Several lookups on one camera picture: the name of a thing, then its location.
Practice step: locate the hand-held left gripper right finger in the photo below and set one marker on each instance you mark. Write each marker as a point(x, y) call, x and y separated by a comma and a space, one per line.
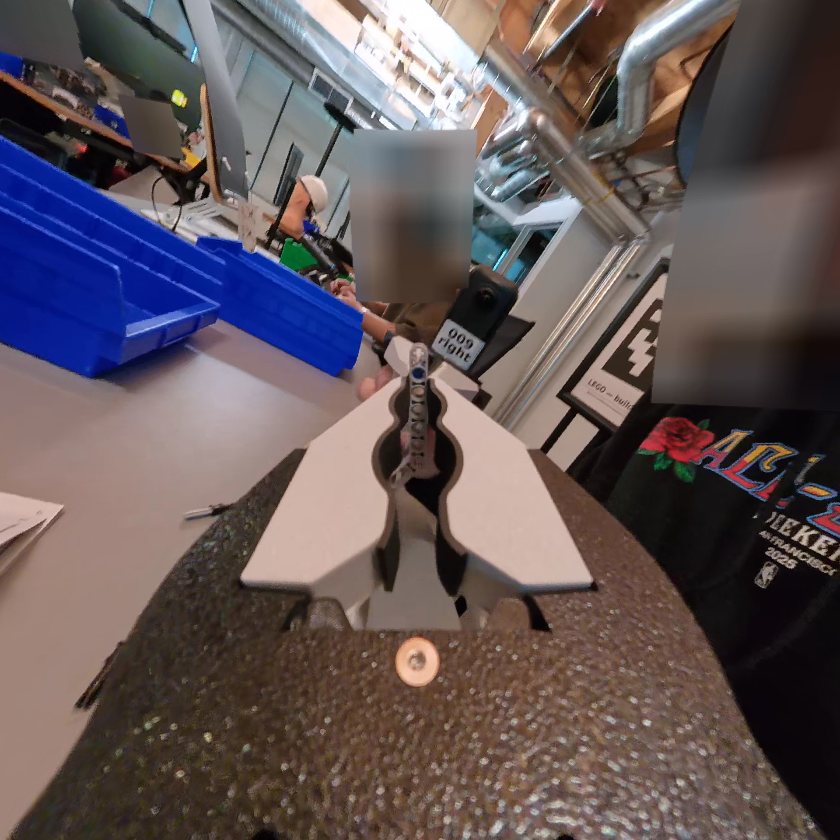
point(518, 525)

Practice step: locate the black and grey toy pin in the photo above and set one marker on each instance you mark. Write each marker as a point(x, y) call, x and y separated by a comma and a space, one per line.
point(203, 512)

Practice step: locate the white laptop stand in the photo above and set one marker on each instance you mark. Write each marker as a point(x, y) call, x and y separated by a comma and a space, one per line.
point(190, 210)

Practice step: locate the grey desk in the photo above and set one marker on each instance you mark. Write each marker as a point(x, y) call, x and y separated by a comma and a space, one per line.
point(197, 426)

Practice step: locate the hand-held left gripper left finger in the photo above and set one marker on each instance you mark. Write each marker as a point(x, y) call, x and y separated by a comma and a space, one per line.
point(308, 525)

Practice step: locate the green plastic holder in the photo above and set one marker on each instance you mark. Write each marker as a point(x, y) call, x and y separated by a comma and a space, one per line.
point(295, 254)

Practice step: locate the grey angled toy beam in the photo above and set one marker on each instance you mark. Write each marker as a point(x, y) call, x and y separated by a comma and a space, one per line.
point(417, 407)

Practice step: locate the wooden background table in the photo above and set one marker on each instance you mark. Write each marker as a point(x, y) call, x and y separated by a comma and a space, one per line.
point(39, 92)

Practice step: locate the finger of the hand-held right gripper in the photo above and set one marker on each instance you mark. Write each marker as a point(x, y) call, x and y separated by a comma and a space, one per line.
point(459, 384)
point(396, 364)

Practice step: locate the silver ventilation duct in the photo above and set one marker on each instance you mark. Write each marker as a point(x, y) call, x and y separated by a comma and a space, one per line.
point(656, 39)

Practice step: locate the person in black sweatshirt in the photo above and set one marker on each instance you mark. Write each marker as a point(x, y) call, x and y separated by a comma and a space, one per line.
point(722, 525)

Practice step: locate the grey monitor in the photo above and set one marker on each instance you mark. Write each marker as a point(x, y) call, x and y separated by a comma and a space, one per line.
point(220, 98)

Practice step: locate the hanging paper tag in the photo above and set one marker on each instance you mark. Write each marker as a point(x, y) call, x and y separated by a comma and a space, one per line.
point(249, 226)

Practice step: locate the white instruction booklet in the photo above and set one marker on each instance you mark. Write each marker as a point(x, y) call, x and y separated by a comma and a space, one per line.
point(26, 518)

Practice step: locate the blue plastic bin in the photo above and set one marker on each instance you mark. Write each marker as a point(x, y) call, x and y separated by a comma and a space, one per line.
point(98, 315)
point(295, 321)

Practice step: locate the framed sign on black easel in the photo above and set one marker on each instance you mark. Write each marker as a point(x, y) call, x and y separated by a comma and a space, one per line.
point(594, 397)

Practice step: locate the person's right hand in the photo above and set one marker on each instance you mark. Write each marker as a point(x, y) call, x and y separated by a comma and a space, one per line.
point(371, 388)

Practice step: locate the another person's forearm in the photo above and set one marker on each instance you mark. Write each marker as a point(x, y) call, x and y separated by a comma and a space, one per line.
point(377, 325)

